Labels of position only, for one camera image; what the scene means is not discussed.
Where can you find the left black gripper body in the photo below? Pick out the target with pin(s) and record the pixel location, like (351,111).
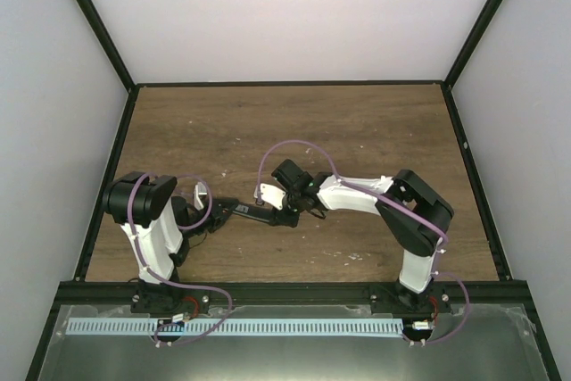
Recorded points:
(213,217)

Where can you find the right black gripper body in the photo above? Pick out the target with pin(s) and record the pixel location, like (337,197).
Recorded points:
(292,219)

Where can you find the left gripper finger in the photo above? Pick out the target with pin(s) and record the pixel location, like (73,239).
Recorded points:
(217,222)
(225,204)

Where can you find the black remote control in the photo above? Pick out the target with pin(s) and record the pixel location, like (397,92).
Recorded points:
(256,213)

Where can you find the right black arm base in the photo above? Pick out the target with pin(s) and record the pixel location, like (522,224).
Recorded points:
(395,298)

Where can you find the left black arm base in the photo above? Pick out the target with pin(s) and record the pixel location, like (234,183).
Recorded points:
(160,299)

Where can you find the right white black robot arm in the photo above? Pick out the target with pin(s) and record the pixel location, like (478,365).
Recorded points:
(415,214)

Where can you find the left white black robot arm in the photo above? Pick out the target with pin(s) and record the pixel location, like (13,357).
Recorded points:
(159,223)

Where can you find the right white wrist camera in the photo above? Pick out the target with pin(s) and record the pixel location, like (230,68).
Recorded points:
(273,195)

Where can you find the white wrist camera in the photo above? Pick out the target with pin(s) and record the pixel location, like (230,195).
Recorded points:
(200,196)
(273,195)

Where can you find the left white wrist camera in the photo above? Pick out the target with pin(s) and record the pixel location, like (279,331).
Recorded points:
(200,196)

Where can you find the light blue slotted cable duct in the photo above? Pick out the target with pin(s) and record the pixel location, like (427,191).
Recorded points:
(390,328)

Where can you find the black aluminium frame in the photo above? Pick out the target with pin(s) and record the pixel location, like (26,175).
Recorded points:
(505,290)

